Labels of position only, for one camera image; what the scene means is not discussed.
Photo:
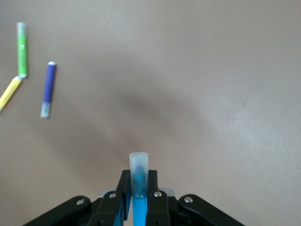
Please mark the blue marker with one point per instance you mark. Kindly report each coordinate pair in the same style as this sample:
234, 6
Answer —
139, 179

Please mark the purple marker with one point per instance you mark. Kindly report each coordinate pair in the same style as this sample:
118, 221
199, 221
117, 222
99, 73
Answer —
49, 87

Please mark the green marker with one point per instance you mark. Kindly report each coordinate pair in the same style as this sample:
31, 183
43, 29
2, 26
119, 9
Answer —
22, 51

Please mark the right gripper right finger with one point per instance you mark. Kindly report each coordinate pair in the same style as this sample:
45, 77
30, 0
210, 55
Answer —
164, 212

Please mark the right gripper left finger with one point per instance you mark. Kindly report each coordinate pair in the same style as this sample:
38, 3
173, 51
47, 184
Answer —
103, 212

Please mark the yellow marker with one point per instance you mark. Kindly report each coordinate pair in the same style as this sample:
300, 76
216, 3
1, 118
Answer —
9, 93

